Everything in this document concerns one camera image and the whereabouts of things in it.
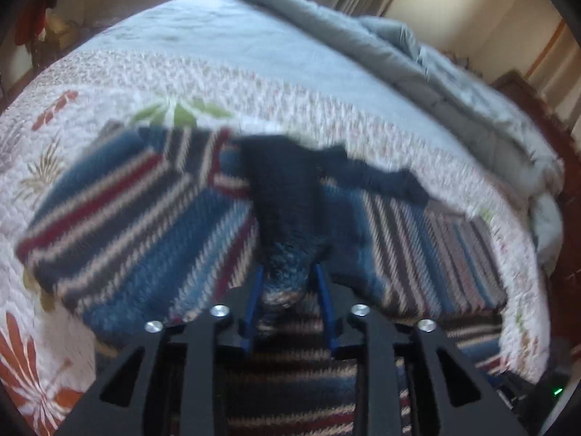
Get striped knit sweater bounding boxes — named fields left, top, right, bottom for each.
left=16, top=125, right=509, bottom=436

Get white floral quilt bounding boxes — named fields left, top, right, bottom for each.
left=0, top=45, right=552, bottom=436

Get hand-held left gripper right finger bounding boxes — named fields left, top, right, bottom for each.
left=313, top=263, right=530, bottom=436

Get light blue bed sheet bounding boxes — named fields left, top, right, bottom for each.
left=86, top=0, right=459, bottom=155

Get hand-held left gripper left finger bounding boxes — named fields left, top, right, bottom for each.
left=54, top=265, right=266, bottom=436

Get grey duvet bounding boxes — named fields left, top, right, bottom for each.
left=213, top=0, right=567, bottom=275

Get red hanging clothes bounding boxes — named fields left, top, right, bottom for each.
left=13, top=0, right=79, bottom=57

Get black device with green light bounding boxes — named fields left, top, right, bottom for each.
left=498, top=367, right=573, bottom=436

